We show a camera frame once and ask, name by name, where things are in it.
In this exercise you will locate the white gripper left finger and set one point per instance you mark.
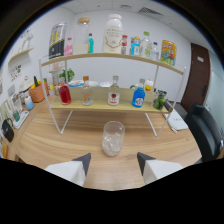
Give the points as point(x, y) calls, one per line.
point(68, 171)

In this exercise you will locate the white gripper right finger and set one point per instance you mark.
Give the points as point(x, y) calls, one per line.
point(160, 170)

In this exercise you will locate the small red liquid bottle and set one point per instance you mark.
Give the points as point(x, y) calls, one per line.
point(65, 95)

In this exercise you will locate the white pouch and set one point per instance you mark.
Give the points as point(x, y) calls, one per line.
point(176, 121)

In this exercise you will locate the clear glass with ice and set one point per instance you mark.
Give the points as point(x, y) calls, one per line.
point(113, 140)

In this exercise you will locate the black sofa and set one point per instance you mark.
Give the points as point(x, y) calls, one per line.
point(203, 131)

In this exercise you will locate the jar of green limes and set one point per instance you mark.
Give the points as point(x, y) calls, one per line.
point(159, 101)

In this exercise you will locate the white tray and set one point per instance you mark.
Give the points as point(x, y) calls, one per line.
point(21, 120)

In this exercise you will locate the blue liquid bottle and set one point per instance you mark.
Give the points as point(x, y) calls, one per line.
point(138, 97)

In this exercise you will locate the light blue white tumbler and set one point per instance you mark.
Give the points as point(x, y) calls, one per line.
point(29, 104)

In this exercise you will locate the white-framed wooden shelf rack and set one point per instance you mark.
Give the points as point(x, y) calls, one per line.
point(110, 101)

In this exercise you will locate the orange storage basket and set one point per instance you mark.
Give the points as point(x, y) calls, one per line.
point(36, 94)

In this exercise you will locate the yellow tub red lid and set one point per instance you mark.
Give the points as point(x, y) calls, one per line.
point(149, 86)

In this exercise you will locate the clear bottle red label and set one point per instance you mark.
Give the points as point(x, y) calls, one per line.
point(114, 95)

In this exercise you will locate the green potted plant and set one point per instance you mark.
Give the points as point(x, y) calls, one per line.
point(67, 75)

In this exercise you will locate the brown door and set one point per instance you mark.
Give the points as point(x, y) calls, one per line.
point(196, 76)

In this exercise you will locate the clear bottle blue cap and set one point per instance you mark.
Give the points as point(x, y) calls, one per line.
point(155, 51)

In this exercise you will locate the small pink bottle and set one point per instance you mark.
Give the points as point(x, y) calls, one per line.
point(68, 48)

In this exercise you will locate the small light blue bottle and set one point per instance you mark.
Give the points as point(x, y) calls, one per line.
point(135, 47)

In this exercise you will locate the small teal bottle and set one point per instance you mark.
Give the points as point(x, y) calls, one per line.
point(90, 44)

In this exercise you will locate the small red-capped bottle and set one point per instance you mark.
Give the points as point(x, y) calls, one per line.
point(124, 45)

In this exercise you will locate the black and gold canister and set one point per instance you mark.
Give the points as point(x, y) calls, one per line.
point(57, 41)

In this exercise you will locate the tall glass jar wooden lid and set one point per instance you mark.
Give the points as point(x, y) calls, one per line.
point(81, 38)

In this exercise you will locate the large white bottle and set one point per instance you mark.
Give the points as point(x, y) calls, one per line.
point(113, 35)

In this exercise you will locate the ceiling air vent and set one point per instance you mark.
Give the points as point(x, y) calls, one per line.
point(150, 11)

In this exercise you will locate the wooden wall shelf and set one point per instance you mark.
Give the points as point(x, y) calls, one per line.
point(21, 53)

